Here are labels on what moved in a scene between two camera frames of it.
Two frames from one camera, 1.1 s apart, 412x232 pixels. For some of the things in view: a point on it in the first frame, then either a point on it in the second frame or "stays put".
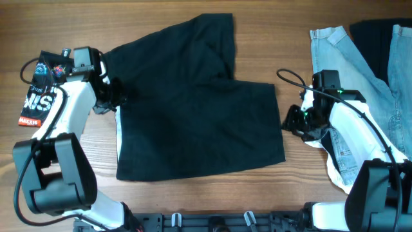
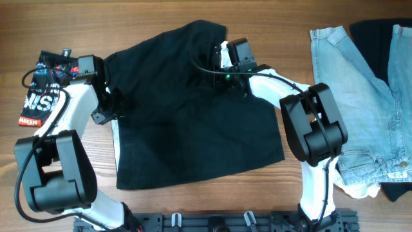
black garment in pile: [372, 37] stays put
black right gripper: [292, 125] to [217, 82]
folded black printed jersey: [51, 71] stays put
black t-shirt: [183, 113] stays put
